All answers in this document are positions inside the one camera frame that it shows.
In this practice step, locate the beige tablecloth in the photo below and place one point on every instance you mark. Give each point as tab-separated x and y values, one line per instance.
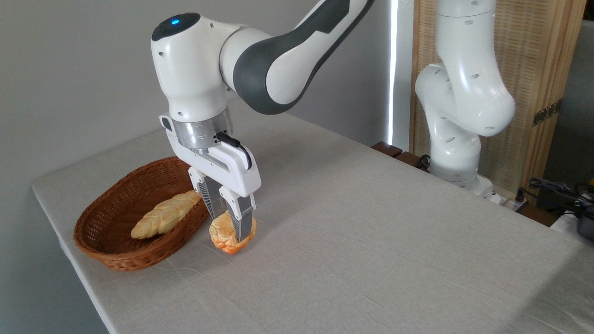
348	241

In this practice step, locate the long braided bread loaf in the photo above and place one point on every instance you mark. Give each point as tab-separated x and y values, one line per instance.
162	217

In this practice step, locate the white power strip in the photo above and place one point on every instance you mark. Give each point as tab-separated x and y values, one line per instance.
508	202

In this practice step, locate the wooden bamboo folding screen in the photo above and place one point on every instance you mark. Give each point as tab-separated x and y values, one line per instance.
533	55

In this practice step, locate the brown wicker basket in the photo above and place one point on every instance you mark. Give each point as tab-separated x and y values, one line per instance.
120	257

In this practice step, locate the dark brown wooden block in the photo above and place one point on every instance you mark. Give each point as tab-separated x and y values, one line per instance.
386	148
408	159

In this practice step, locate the round golden bread bun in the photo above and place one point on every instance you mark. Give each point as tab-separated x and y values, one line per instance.
220	236

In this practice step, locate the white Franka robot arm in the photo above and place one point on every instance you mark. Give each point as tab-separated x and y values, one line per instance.
195	69

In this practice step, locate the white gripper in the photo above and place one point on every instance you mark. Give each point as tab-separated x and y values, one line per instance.
227	169

